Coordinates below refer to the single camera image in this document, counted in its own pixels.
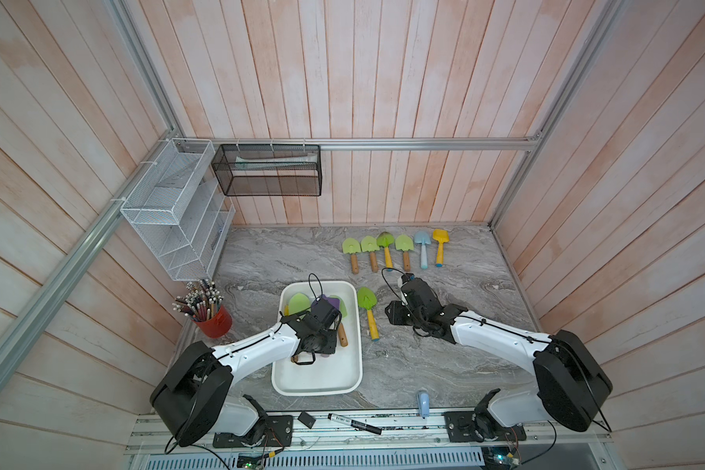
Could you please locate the light blue shovel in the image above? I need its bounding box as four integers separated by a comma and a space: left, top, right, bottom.
414, 231, 431, 269

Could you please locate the yellow plastic shovel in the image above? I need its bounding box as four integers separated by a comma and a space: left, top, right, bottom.
432, 229, 450, 268

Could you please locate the bright green yellow-handled shovel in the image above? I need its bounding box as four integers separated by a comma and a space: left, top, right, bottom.
376, 231, 395, 268

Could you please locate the green shovel wooden handle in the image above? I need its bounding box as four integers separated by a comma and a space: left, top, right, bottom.
342, 238, 362, 274
360, 235, 379, 272

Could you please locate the pink handled purple shovel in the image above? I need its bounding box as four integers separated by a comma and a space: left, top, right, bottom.
311, 295, 341, 315

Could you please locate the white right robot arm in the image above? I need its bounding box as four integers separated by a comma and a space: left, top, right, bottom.
385, 273, 613, 443

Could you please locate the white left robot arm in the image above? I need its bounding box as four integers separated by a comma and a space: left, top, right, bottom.
150, 298, 342, 448

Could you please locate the white storage box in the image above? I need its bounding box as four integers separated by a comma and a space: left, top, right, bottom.
271, 280, 363, 397

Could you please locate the light blue small bottle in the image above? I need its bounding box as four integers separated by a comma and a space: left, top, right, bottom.
417, 390, 430, 419

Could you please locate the black marker pen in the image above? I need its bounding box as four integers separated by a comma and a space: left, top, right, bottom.
327, 413, 383, 435

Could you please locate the small black block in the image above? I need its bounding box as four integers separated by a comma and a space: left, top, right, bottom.
298, 411, 316, 429

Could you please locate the red pencil cup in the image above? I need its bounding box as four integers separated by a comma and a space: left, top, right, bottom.
172, 279, 233, 339

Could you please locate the black mesh basket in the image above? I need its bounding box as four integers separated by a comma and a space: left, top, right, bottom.
211, 143, 323, 197

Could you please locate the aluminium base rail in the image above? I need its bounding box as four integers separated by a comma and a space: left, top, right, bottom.
123, 409, 624, 469

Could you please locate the white wire shelf rack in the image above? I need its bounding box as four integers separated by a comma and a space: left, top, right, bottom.
121, 139, 235, 282

